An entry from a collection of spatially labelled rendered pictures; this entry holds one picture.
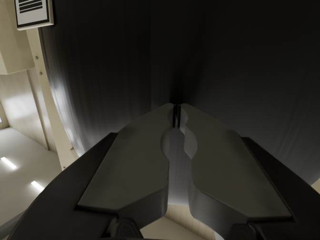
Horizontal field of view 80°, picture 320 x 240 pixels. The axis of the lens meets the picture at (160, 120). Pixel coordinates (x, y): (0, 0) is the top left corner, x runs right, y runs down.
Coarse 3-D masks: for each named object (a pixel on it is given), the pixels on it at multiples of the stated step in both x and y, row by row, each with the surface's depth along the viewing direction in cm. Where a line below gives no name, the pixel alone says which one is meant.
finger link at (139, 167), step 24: (144, 120) 10; (168, 120) 10; (120, 144) 8; (144, 144) 8; (168, 144) 10; (120, 168) 7; (144, 168) 7; (168, 168) 7; (96, 192) 6; (120, 192) 6; (144, 192) 6; (168, 192) 8; (120, 216) 6; (144, 216) 6
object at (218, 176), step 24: (192, 120) 10; (216, 120) 10; (192, 144) 9; (216, 144) 8; (240, 144) 8; (192, 168) 7; (216, 168) 7; (240, 168) 7; (192, 192) 7; (216, 192) 6; (240, 192) 6; (264, 192) 6; (192, 216) 7; (216, 216) 6; (240, 216) 6; (264, 216) 5; (288, 216) 5
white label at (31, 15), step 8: (16, 0) 14; (24, 0) 13; (32, 0) 13; (40, 0) 13; (48, 0) 12; (16, 8) 14; (24, 8) 14; (32, 8) 13; (40, 8) 13; (48, 8) 13; (16, 16) 14; (24, 16) 14; (32, 16) 13; (40, 16) 13; (48, 16) 13; (24, 24) 14; (32, 24) 14; (40, 24) 13; (48, 24) 13
